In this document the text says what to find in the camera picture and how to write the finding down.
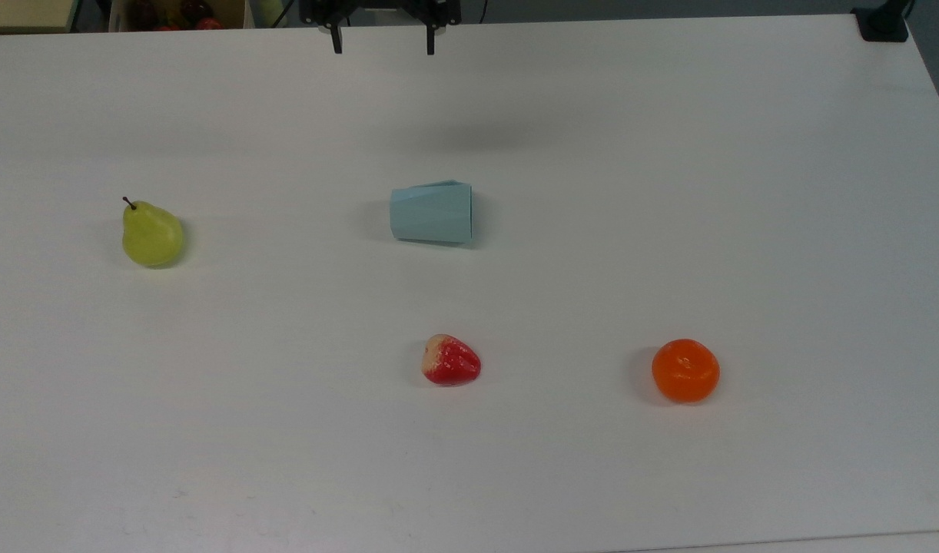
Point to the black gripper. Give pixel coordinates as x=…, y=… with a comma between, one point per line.
x=381, y=6

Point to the light blue faceted mug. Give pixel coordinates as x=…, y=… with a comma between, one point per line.
x=431, y=215

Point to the cardboard box of fruit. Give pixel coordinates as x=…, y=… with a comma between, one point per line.
x=177, y=14

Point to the green pear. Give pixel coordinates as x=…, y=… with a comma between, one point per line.
x=151, y=236

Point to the red and cream apple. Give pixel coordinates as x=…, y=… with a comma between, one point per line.
x=452, y=361

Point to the wooden furniture piece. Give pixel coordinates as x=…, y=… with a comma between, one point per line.
x=24, y=14

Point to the orange mandarin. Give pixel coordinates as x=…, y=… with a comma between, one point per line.
x=685, y=371

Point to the black clamp stand base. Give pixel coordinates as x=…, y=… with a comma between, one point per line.
x=881, y=23

